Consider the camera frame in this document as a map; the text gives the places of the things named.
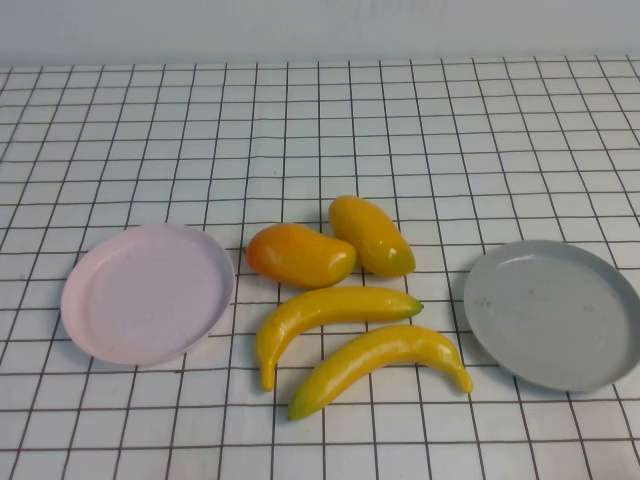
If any orange plastic mango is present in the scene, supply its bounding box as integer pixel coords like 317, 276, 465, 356
245, 223, 358, 289

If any yellow plastic banana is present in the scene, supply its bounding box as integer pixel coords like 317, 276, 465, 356
255, 285, 425, 393
287, 324, 474, 421

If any grey round plate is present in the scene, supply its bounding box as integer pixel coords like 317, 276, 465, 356
463, 238, 640, 392

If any pink round plate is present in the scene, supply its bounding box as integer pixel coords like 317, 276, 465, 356
60, 223, 236, 367

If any yellow mango with green tip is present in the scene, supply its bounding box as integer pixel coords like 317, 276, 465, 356
328, 194, 417, 278

